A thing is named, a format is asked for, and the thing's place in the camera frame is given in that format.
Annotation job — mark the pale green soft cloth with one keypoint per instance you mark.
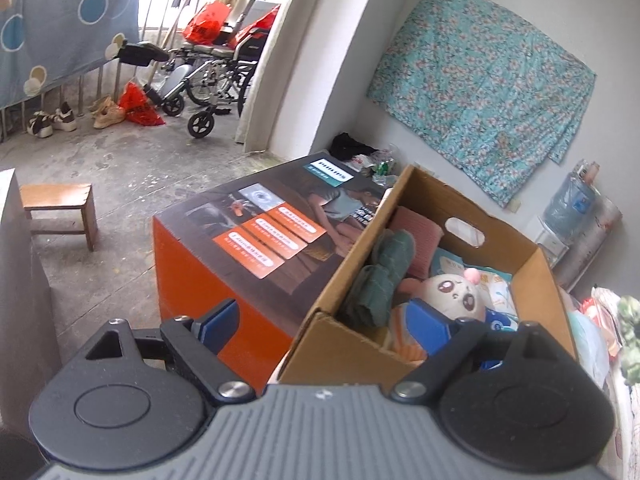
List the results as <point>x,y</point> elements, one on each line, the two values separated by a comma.
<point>590,345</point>

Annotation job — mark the small wooden stool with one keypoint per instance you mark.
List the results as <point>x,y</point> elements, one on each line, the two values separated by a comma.
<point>60,210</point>

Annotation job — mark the teal floral wall cloth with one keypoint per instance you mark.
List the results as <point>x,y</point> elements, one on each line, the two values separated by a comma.
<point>480,85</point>

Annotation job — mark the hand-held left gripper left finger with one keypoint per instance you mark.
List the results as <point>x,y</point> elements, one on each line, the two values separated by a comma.
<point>220,327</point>

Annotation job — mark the black bag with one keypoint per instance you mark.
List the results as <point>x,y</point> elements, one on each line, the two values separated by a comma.
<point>350,145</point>

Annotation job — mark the grey panel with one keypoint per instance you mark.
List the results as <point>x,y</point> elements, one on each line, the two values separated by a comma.
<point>25,310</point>

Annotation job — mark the green plush toy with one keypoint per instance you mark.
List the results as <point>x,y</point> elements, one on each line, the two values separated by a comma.
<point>630,330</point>

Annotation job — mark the clear water jug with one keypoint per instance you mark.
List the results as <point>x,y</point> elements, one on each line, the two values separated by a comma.
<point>567,210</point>

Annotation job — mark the black and white sneakers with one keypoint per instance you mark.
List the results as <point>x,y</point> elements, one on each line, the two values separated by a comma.
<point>50,120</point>

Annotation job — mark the tan shoes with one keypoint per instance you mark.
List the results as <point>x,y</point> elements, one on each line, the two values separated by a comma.
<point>107,112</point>

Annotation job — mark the pink and white plush toy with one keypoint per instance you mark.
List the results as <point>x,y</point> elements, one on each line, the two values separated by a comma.
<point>455,295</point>

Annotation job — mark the orange printed carton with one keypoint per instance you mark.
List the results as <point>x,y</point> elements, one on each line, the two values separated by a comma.
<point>260,240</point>

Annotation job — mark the dark green folded cloth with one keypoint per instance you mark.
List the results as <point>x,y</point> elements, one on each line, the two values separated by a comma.
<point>380,280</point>

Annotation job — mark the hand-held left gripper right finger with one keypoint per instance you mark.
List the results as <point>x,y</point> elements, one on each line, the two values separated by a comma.
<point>430,325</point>

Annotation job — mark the blue bandage box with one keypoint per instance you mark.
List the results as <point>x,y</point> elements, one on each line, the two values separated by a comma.
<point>447,262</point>

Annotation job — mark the pink knitted towel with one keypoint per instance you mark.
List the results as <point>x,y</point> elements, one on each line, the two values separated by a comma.
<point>417,240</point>

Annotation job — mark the pile of clear plastic bags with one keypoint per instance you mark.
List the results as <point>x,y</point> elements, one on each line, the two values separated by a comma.
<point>377,165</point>

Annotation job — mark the crumpled red plastic bag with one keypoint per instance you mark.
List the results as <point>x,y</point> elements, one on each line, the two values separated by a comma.
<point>140,105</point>

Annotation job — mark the folding wheelchair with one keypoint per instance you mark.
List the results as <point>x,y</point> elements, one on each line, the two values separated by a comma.
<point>220,70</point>

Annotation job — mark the blue quilt with circles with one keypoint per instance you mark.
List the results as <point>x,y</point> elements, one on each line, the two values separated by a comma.
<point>60,30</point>

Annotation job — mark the plaid floral bed sheet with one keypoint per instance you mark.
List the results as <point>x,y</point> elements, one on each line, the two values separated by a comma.
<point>620,410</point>

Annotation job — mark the brown cardboard box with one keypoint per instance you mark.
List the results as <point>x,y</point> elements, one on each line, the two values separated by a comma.
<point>350,350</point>

